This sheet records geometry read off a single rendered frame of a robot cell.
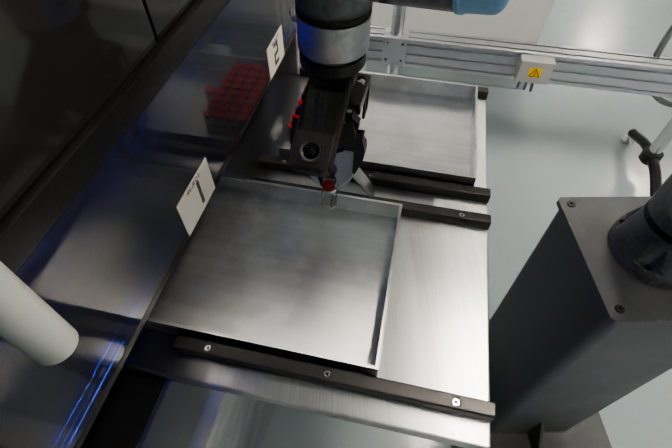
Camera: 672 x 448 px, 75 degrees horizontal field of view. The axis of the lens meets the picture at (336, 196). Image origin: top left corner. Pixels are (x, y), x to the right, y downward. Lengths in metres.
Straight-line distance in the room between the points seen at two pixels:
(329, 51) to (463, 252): 0.39
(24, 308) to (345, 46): 0.33
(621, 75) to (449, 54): 0.63
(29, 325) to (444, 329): 0.49
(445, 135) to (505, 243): 1.06
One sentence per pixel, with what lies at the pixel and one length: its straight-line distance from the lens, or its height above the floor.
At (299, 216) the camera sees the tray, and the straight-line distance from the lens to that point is 0.71.
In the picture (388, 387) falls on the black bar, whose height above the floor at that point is 0.90.
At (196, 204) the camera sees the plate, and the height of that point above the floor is 1.01.
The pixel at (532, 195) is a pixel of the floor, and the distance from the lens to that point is 2.08.
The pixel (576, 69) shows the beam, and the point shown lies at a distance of 1.92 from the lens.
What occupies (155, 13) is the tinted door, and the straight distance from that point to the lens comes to 0.50.
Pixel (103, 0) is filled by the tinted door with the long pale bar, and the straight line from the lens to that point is 0.43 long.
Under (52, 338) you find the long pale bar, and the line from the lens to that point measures 0.30.
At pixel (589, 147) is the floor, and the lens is 2.43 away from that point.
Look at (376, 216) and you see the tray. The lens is 0.72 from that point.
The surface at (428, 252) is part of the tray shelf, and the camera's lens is 0.69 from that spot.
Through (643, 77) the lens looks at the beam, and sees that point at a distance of 2.01.
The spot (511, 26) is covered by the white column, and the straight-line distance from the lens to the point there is 2.46.
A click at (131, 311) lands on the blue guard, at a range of 0.51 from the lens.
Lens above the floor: 1.45
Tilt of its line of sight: 50 degrees down
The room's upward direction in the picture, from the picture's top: straight up
